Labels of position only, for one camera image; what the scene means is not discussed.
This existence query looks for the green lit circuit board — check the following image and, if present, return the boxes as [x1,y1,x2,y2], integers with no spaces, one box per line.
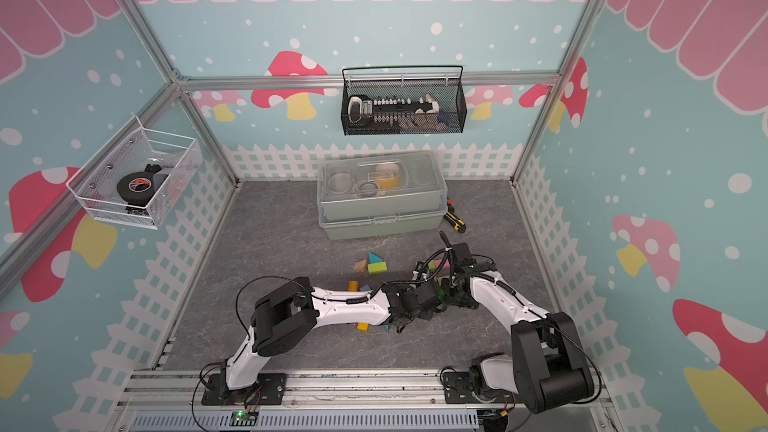
[229,410,259,429]

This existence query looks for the green block top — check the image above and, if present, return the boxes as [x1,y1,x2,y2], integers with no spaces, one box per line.
[367,262,388,274]

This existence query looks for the yellow black screwdriver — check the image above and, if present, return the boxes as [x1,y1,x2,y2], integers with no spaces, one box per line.
[444,212,466,234]

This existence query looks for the white black tool in basket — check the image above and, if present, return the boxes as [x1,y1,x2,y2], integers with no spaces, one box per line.
[342,95,441,131]

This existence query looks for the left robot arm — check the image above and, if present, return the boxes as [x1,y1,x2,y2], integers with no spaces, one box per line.
[200,277,444,401]

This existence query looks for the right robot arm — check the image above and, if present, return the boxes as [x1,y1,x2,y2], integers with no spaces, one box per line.
[440,243,603,414]

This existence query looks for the white wire basket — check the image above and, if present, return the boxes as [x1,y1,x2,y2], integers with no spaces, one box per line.
[66,117,203,230]

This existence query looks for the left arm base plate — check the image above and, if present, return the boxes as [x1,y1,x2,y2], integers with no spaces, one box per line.
[200,373,287,406]

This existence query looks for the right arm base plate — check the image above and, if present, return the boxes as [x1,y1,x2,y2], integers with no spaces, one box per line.
[438,367,493,405]

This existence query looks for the black tape roll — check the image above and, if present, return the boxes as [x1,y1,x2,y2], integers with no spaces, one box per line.
[116,171,156,207]

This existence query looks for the small tan cube block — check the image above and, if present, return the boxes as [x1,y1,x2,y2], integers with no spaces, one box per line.
[353,259,368,273]

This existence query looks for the translucent plastic storage box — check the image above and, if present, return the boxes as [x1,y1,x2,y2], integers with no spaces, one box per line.
[317,151,448,240]

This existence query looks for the black wire mesh basket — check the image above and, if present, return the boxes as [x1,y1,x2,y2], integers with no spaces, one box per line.
[340,65,467,136]

